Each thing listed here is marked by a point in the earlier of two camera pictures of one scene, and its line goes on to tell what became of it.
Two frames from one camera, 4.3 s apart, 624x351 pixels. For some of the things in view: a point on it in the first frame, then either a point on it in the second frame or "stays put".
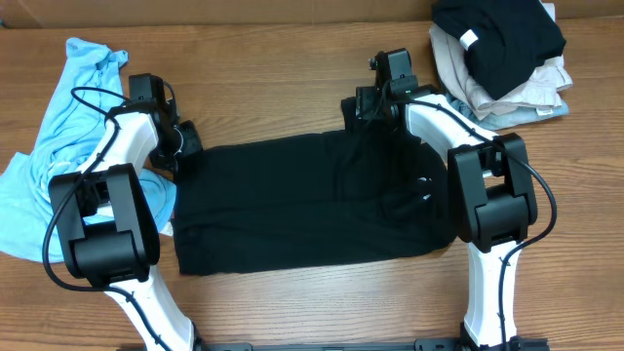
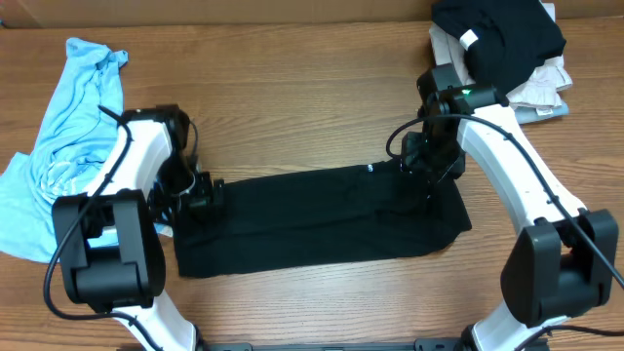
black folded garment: [505, 40] stays put
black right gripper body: [374, 108] → [441, 154]
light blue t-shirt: [88, 83] stays put
